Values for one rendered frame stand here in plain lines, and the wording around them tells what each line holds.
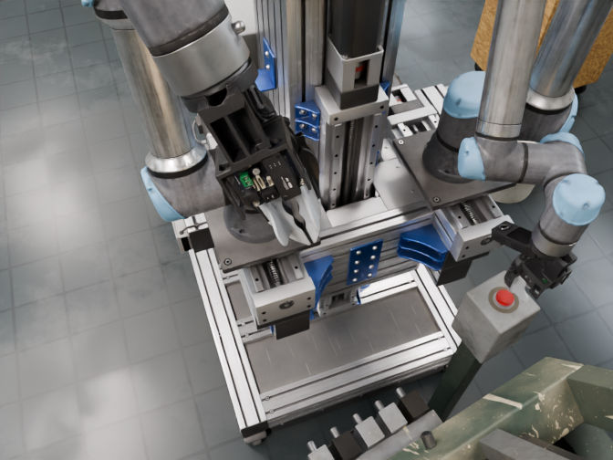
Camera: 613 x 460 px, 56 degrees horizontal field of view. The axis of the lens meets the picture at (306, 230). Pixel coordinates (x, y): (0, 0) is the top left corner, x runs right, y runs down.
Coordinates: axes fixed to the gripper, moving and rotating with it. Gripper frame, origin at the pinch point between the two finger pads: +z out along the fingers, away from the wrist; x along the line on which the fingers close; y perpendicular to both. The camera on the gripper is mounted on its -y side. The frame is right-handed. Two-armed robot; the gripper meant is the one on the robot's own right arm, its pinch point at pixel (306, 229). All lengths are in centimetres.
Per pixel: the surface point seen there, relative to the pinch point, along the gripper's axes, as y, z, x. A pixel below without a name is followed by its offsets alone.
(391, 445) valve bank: -25, 80, -12
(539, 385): -24, 77, 23
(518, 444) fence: -9, 70, 13
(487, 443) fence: -13, 72, 8
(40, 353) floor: -115, 80, -134
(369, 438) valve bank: -26, 75, -15
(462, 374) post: -51, 99, 9
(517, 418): -18, 76, 16
